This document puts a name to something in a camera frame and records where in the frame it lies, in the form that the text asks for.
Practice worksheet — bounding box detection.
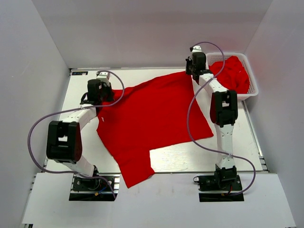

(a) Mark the blue table label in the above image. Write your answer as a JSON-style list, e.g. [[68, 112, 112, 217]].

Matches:
[[71, 71, 88, 76]]

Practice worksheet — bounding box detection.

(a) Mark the red t shirt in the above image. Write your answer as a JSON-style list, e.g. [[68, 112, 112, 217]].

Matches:
[[96, 72, 213, 188]]

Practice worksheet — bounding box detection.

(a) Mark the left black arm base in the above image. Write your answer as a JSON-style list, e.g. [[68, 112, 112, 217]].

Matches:
[[69, 174, 120, 202]]

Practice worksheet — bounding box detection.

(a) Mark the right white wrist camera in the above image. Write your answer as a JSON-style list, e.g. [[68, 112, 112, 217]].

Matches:
[[190, 45, 202, 53]]

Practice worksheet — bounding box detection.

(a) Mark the red t shirts pile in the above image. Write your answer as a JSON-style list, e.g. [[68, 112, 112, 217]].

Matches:
[[216, 56, 250, 94]]

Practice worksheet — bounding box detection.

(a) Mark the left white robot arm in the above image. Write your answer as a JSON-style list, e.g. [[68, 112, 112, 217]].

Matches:
[[46, 79, 114, 190]]

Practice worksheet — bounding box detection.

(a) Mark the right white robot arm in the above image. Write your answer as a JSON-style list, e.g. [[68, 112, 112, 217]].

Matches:
[[186, 51, 238, 190]]

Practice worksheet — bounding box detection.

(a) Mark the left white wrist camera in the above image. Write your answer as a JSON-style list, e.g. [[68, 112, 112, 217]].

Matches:
[[96, 71, 110, 87]]

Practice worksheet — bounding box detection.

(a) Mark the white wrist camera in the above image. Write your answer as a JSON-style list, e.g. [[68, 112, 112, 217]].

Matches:
[[190, 45, 202, 53], [96, 71, 110, 87]]

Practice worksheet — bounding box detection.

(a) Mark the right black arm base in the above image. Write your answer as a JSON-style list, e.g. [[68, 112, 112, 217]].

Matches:
[[193, 175, 244, 203]]

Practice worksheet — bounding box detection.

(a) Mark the white plastic basket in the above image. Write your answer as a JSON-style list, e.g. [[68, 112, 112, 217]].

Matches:
[[206, 52, 258, 101]]

